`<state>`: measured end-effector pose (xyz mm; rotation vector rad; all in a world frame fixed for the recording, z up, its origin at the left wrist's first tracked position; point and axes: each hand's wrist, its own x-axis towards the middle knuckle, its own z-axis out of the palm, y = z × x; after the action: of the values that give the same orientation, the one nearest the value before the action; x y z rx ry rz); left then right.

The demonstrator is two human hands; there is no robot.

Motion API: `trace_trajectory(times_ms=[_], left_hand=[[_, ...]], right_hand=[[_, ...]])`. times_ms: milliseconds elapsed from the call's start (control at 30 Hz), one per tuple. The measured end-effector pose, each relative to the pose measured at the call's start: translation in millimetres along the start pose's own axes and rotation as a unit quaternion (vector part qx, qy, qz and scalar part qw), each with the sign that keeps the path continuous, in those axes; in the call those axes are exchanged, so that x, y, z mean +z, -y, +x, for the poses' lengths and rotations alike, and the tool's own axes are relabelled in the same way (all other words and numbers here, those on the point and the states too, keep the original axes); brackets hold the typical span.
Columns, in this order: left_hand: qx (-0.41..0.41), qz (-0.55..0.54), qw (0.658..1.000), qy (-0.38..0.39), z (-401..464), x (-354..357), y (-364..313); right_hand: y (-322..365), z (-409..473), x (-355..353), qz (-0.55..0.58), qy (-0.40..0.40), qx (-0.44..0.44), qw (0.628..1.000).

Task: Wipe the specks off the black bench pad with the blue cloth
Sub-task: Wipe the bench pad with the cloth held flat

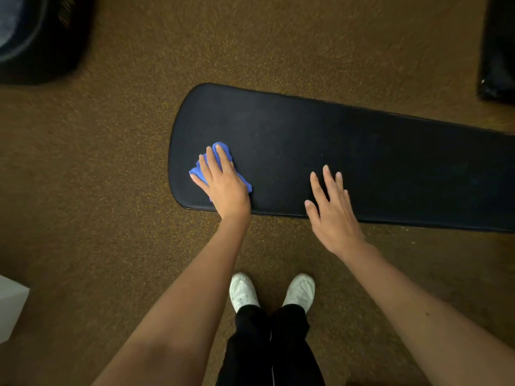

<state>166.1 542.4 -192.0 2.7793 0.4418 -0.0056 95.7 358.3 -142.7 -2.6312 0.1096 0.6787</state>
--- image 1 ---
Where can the person's right hand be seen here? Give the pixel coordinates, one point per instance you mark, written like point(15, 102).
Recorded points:
point(334, 221)

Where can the person's left forearm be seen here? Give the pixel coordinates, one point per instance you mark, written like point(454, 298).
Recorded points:
point(185, 313)

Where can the person's left white shoe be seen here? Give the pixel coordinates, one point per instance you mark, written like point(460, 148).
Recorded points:
point(242, 291)

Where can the person's left little finger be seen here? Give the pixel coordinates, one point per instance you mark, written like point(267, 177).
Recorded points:
point(198, 182)

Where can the person's left hand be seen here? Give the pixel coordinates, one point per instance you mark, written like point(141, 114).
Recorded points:
point(227, 190)

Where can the person's right middle finger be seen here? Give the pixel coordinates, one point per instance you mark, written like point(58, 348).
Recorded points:
point(330, 180)

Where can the black glossy equipment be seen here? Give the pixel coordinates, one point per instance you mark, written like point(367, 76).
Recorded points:
point(497, 52)

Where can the person's right forearm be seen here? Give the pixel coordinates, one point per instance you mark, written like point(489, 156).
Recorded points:
point(426, 317)

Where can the black padded bench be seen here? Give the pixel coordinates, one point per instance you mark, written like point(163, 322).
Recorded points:
point(362, 168)

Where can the person's white shoe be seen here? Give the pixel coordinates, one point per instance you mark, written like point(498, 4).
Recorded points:
point(301, 291)
point(242, 291)

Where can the person's right little finger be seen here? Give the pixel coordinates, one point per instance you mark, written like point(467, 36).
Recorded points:
point(347, 197)

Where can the white box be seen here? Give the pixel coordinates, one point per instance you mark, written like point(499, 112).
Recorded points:
point(11, 307)

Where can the blue cleaning cloth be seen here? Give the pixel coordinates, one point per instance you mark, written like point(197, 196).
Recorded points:
point(197, 171)

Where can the person's black trousers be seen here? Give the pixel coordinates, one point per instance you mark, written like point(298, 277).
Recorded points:
point(269, 349)

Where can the person's left middle finger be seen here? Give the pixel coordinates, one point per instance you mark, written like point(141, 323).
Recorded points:
point(213, 158)

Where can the person's right thumb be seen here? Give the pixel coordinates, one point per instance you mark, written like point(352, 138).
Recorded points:
point(311, 211)

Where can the person's right white shoe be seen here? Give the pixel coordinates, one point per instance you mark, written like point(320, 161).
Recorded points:
point(301, 291)

